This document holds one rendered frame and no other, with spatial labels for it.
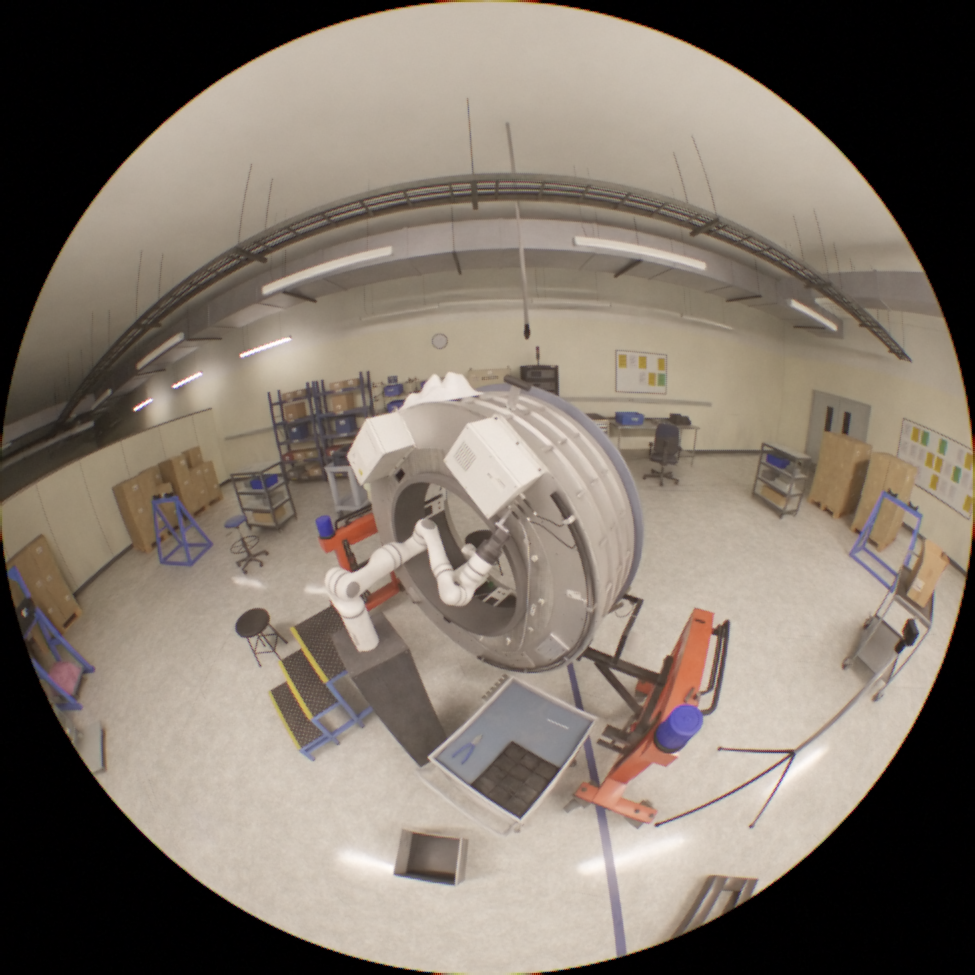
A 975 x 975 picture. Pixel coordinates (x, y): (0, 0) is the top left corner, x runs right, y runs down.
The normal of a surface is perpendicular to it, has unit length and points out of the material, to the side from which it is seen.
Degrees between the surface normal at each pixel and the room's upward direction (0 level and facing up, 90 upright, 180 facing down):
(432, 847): 0
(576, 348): 90
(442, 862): 0
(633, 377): 90
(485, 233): 90
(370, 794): 0
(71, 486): 90
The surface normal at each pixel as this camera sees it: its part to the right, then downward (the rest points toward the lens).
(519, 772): -0.06, -0.92
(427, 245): 0.00, 0.38
